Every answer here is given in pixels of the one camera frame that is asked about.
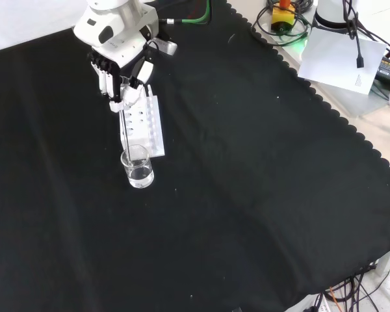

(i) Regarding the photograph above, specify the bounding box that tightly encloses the yellow stop button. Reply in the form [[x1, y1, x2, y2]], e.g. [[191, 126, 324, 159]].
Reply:
[[270, 0, 296, 34]]

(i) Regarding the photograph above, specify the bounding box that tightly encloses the clear glass rod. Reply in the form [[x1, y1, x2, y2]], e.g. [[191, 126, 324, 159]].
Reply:
[[120, 109, 134, 170]]

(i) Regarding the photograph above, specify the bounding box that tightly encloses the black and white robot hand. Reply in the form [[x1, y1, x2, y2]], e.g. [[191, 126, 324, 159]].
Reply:
[[73, 5, 160, 113]]

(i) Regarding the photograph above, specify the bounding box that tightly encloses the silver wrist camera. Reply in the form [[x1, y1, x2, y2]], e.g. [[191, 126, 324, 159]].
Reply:
[[149, 36, 179, 57]]

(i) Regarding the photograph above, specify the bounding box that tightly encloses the green cable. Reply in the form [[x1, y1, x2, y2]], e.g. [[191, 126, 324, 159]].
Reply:
[[159, 0, 215, 25]]

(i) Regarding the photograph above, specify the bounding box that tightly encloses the pale base board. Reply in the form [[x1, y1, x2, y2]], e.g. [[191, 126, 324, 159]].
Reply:
[[256, 6, 390, 120]]

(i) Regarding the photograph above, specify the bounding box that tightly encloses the white paper sheet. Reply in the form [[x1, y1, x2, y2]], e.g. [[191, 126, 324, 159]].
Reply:
[[298, 26, 387, 96]]

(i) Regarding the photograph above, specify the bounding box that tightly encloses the white test tube rack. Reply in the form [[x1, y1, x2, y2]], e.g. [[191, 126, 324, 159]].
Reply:
[[118, 83, 166, 159]]

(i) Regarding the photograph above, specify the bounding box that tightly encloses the black floor cable bundle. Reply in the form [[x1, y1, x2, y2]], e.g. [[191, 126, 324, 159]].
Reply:
[[311, 265, 390, 312]]

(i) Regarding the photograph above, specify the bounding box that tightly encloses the small glass beaker with water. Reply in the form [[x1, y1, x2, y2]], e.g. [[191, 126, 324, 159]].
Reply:
[[120, 144, 155, 189]]

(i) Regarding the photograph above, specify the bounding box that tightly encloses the black cable with plug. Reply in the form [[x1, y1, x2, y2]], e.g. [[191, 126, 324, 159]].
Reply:
[[341, 0, 365, 70]]

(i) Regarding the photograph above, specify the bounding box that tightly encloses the black bench cloth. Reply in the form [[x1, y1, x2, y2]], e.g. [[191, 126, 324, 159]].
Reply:
[[0, 0, 390, 312]]

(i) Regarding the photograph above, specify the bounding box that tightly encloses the black looped cable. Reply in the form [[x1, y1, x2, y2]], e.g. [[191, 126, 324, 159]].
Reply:
[[250, 0, 313, 45]]

